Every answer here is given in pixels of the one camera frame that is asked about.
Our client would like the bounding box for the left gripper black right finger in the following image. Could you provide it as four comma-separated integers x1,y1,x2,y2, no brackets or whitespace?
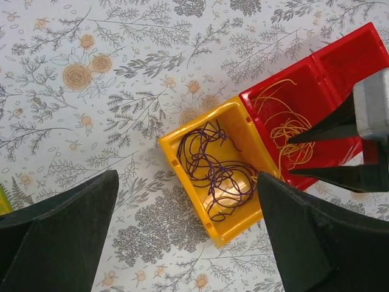
257,172,388,291

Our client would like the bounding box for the red double plastic bin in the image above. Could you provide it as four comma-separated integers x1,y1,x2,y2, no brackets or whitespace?
239,23,388,190

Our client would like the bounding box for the yellow green toy block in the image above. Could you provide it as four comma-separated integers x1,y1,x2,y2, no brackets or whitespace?
0,186,13,215

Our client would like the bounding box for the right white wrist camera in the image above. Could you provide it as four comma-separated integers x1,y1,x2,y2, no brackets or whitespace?
353,68,388,141

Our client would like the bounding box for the yellow wire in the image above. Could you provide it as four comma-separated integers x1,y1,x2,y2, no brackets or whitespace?
252,78,315,177

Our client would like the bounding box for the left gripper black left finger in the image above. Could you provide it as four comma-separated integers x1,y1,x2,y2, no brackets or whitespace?
1,170,119,291

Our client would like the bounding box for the yellow plastic bin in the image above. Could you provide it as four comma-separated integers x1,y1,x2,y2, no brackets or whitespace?
159,97,281,248

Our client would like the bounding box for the black wire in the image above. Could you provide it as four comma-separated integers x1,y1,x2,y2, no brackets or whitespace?
176,119,256,222

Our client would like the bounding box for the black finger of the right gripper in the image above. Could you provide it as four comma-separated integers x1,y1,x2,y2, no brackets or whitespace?
288,93,360,144
291,142,388,193

